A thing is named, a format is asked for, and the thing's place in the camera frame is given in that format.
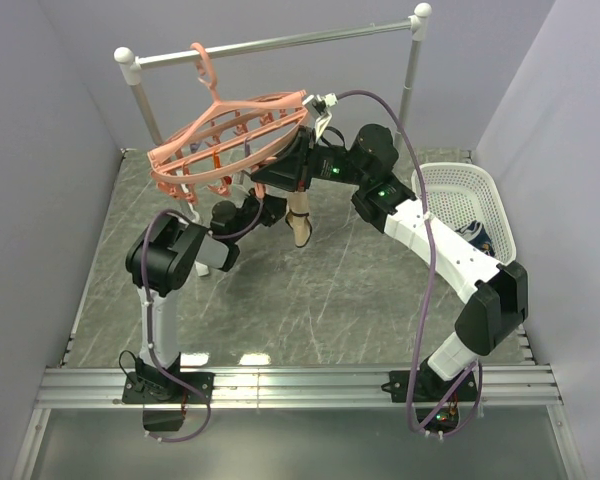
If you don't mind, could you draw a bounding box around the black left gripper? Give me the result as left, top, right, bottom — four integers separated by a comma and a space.
231, 187, 299, 243

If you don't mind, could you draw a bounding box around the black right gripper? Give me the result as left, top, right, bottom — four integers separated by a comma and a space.
251, 127, 369, 194

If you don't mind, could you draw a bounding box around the beige underwear with navy trim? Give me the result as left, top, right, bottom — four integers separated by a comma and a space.
285, 192, 313, 248

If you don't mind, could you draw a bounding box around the pink round clip hanger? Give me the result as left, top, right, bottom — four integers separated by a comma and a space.
147, 43, 309, 205

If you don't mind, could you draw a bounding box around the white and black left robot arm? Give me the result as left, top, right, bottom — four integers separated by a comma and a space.
125, 190, 287, 403

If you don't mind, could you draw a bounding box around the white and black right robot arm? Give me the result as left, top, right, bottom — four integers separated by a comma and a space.
251, 124, 528, 400

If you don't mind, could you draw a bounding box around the navy blue underwear in basket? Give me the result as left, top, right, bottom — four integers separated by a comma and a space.
455, 220, 495, 257

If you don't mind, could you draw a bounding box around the white plastic laundry basket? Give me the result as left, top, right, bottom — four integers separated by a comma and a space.
420, 162, 517, 264

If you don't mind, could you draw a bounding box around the white and silver clothes rack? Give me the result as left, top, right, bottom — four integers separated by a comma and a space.
113, 1, 433, 277

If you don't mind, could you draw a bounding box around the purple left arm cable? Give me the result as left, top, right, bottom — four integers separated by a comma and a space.
142, 195, 266, 444

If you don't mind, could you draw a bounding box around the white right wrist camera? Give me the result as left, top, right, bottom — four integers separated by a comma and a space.
302, 93, 338, 141

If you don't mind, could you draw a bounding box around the aluminium mounting rail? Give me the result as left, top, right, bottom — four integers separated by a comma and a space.
34, 365, 562, 410

